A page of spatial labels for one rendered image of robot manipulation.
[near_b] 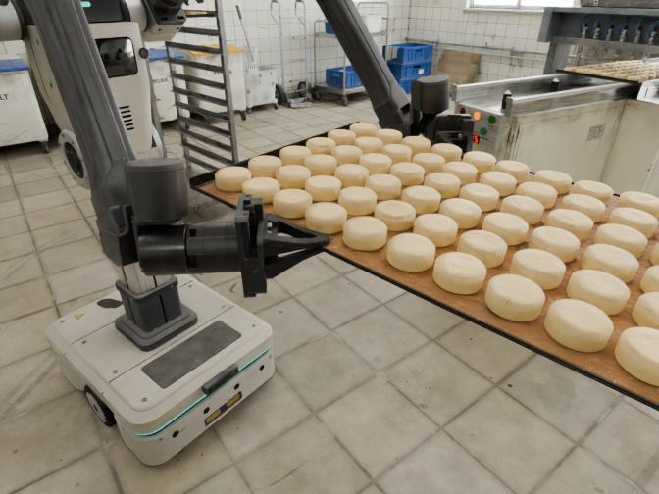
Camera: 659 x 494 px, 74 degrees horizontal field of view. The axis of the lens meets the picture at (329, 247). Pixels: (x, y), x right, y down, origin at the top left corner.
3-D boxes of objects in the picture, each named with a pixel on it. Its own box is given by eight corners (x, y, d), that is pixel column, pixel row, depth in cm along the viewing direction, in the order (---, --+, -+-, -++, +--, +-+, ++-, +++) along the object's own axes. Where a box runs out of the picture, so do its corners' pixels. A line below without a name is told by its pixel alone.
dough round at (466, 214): (463, 209, 58) (466, 195, 57) (486, 226, 54) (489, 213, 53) (430, 214, 57) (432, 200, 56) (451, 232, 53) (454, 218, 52)
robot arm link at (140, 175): (170, 237, 58) (101, 255, 52) (156, 149, 55) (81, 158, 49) (221, 259, 51) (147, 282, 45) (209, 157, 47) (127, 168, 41)
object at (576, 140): (523, 232, 260) (564, 73, 215) (575, 260, 234) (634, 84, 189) (430, 263, 231) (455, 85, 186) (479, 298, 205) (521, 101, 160)
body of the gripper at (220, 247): (252, 218, 44) (177, 221, 44) (261, 299, 49) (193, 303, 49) (256, 192, 50) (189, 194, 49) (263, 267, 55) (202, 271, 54)
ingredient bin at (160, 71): (142, 138, 426) (124, 53, 387) (125, 124, 470) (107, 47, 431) (196, 129, 453) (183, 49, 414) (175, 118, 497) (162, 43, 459)
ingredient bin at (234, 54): (204, 127, 459) (193, 48, 421) (184, 116, 505) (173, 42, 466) (251, 121, 486) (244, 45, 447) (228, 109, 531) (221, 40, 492)
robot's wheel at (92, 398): (114, 431, 137) (131, 419, 141) (89, 387, 134) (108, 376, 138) (100, 425, 149) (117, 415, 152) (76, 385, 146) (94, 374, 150)
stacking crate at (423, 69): (410, 73, 648) (411, 58, 637) (430, 75, 620) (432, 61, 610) (380, 76, 616) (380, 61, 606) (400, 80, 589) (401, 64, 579)
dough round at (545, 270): (533, 296, 43) (539, 279, 42) (498, 269, 47) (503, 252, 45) (571, 284, 44) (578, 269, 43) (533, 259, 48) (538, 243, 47)
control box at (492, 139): (458, 134, 192) (463, 102, 185) (500, 149, 174) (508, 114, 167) (452, 135, 191) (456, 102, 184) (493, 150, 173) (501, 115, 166)
